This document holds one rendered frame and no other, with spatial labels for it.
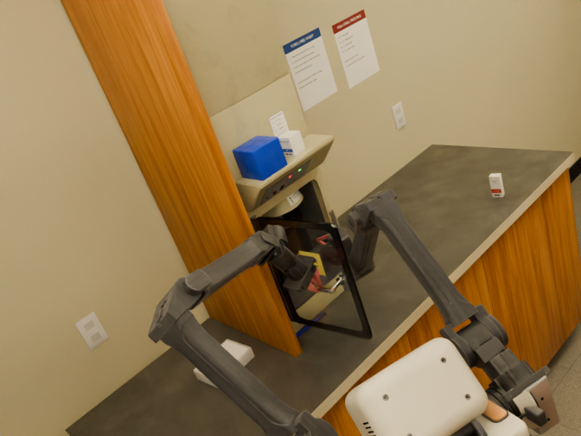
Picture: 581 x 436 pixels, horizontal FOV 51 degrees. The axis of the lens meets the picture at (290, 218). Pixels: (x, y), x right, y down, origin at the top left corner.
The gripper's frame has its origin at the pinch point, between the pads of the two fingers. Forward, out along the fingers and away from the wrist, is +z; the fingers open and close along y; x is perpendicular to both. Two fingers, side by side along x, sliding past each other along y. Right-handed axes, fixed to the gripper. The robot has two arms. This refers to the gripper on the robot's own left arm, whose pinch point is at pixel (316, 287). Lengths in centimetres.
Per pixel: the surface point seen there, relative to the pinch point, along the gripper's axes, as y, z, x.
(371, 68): -116, 28, -56
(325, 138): -41.6, -14.8, -9.2
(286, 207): -22.7, -4.7, -22.9
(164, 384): 41, 7, -51
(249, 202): -13.1, -21.8, -17.9
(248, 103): -37, -38, -20
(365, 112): -99, 38, -58
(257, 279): 3.6, -5.9, -18.0
